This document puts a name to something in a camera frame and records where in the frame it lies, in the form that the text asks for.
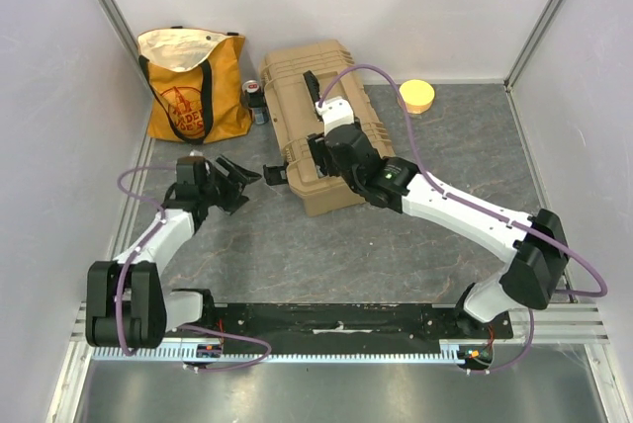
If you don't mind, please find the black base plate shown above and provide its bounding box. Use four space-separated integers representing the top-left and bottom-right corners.
194 302 513 341

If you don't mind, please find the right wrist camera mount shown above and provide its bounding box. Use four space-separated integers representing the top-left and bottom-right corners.
315 96 355 135

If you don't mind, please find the tan plastic tool box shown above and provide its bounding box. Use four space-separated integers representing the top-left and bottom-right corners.
259 40 395 216

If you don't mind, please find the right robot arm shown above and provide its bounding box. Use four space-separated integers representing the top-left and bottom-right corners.
308 124 569 338

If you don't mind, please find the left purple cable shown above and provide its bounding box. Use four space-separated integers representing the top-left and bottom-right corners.
115 165 272 374

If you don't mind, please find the yellow tote bag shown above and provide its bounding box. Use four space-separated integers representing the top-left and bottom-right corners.
136 27 252 145

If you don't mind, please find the slotted cable duct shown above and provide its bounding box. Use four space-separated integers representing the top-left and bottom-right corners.
92 339 465 365

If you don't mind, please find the energy drink can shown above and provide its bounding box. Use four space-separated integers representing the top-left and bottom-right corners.
242 80 269 126

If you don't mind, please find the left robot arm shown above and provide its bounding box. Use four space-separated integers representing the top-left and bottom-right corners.
85 155 261 356

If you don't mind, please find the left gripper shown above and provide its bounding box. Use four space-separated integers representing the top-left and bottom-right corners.
200 155 262 216

